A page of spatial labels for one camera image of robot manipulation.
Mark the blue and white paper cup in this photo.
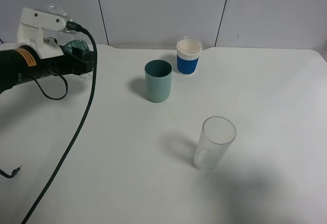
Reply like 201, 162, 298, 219
176, 37, 202, 76

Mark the clear plastic water bottle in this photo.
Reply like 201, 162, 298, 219
47, 3, 93, 81

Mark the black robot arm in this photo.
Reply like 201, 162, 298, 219
1, 45, 94, 92

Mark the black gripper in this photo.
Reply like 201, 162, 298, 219
38, 43, 94, 78

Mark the thick black camera cable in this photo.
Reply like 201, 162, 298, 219
20, 21, 98, 224

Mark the teal plastic cup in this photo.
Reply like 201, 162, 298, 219
145, 60, 173, 103

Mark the clear drinking glass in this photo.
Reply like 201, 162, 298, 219
194, 116, 237, 171

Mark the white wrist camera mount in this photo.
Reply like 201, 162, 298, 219
16, 8, 72, 59

